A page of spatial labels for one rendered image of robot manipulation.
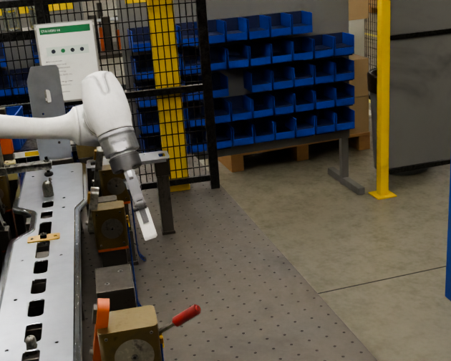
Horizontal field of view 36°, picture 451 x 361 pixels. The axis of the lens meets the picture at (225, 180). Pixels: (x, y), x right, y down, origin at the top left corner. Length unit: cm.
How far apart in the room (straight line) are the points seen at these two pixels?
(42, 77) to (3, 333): 123
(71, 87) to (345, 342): 151
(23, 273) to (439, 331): 208
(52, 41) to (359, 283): 193
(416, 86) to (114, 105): 324
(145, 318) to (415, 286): 246
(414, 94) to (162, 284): 287
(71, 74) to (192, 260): 92
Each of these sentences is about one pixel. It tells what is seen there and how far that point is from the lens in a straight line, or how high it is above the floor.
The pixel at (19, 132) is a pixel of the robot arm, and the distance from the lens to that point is 176.
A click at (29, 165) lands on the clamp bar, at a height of 107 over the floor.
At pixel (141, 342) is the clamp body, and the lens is 130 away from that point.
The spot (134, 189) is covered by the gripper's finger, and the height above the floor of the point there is 118.
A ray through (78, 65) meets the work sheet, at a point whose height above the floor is 128.
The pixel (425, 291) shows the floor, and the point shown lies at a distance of 358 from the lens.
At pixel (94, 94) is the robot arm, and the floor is 138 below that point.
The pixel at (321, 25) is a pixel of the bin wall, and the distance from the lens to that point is 462.
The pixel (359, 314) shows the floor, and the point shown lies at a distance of 335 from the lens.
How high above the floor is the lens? 171
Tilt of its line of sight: 19 degrees down
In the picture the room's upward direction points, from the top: 4 degrees counter-clockwise
